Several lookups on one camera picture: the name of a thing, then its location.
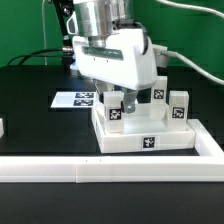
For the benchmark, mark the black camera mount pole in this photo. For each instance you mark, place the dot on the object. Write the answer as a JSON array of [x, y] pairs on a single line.
[[64, 8]]

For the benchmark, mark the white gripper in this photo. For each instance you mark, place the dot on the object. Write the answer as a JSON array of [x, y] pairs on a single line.
[[120, 63]]

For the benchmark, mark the white L-shaped obstacle fence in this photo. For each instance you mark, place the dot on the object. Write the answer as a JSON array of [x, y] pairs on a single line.
[[206, 166]]

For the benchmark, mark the white block at left edge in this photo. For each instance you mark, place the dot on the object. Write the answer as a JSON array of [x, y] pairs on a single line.
[[1, 128]]

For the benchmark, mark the white square table top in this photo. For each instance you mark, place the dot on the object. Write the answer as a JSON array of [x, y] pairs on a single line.
[[141, 133]]

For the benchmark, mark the white marker plate with tags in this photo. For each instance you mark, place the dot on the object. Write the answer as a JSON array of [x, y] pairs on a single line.
[[74, 100]]

